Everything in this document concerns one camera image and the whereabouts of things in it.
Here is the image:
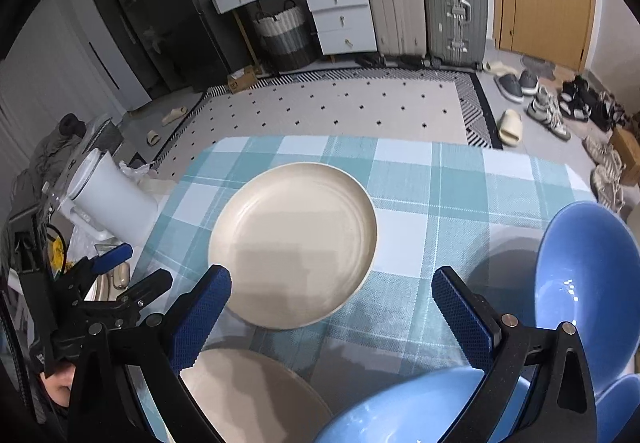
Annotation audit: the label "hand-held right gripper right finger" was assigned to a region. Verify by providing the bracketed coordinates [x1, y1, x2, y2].
[431, 265, 598, 443]

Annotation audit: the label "beige worn sneakers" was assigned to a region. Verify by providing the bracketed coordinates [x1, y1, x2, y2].
[582, 135, 627, 212]

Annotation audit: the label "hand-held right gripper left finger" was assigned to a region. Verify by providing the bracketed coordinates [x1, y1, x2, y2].
[67, 264, 232, 443]

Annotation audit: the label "cream round plate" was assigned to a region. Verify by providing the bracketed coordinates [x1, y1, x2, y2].
[179, 348, 334, 443]
[208, 162, 378, 330]

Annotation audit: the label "blue ceramic bowl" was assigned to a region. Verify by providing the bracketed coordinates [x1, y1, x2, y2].
[534, 201, 636, 376]
[592, 374, 640, 443]
[314, 367, 532, 443]

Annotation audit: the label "beige suitcase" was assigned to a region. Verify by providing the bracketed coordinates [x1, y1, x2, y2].
[359, 0, 432, 68]

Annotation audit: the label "woven laundry basket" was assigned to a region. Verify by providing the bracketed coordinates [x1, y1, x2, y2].
[251, 0, 321, 73]

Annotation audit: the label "small cardboard box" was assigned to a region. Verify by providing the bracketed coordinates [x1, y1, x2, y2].
[227, 65, 264, 95]

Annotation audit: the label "cream foam slipper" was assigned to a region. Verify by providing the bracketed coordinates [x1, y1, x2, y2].
[482, 60, 519, 77]
[497, 108, 524, 147]

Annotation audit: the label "white plastic bag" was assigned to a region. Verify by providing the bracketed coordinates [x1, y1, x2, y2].
[117, 162, 177, 195]

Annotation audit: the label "brown cardboard box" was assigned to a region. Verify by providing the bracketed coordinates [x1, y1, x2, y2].
[609, 125, 640, 165]

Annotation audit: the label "white plastic pitcher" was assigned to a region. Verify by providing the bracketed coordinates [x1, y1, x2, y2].
[66, 147, 162, 245]

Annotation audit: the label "grey slipper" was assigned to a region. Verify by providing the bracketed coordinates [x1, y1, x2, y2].
[518, 69, 540, 97]
[493, 72, 525, 103]

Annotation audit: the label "grey white sneakers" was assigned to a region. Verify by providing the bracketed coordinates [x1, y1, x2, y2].
[525, 85, 572, 142]

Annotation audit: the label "teal plaid tablecloth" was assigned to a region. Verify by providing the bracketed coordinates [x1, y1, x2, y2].
[127, 136, 598, 443]

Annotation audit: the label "white vanity dresser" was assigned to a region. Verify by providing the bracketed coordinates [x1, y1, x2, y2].
[210, 0, 379, 57]

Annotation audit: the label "silver suitcase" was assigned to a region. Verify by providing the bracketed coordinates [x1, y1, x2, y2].
[418, 0, 489, 72]

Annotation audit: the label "black sandals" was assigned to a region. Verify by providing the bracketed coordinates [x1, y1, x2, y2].
[557, 75, 627, 132]

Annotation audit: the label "person's left hand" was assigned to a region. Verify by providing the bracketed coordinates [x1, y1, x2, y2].
[42, 365, 75, 408]

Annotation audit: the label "dotted grey rug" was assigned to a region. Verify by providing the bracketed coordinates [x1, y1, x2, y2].
[150, 68, 505, 174]

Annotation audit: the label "grey cloth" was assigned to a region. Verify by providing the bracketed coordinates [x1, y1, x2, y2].
[11, 113, 92, 216]

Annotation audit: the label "black tall cabinet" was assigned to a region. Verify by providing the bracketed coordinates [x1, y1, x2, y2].
[79, 0, 253, 95]

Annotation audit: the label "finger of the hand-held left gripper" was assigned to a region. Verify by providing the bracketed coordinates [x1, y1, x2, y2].
[97, 269, 174, 320]
[75, 243, 134, 285]

